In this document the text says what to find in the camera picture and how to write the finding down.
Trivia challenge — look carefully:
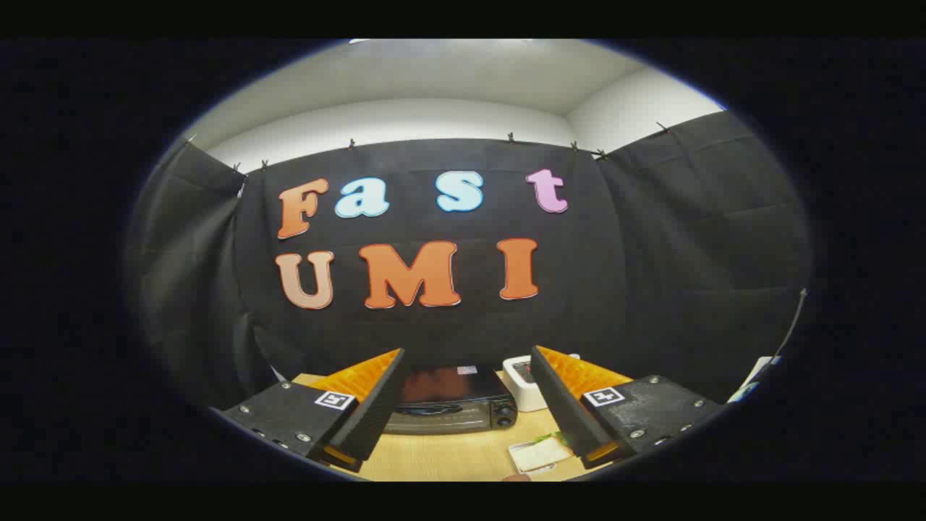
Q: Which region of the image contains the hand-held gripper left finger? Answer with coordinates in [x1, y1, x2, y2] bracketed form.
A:
[210, 348, 406, 473]

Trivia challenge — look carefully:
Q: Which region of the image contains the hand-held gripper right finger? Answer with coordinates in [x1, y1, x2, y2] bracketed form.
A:
[530, 345, 724, 470]

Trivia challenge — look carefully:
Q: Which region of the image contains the lettuce sandwich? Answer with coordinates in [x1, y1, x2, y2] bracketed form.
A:
[517, 432, 572, 467]

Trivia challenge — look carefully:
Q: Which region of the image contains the black toaster oven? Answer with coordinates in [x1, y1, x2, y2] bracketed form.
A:
[383, 365, 519, 435]

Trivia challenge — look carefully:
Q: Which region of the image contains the white pop-up toaster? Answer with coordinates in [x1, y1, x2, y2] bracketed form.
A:
[502, 353, 581, 412]

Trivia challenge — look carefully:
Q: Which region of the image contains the white rectangular plate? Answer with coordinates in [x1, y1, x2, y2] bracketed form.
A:
[508, 439, 577, 475]

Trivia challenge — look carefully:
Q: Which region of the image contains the black backdrop cloth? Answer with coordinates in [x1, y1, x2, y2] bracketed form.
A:
[124, 110, 815, 413]

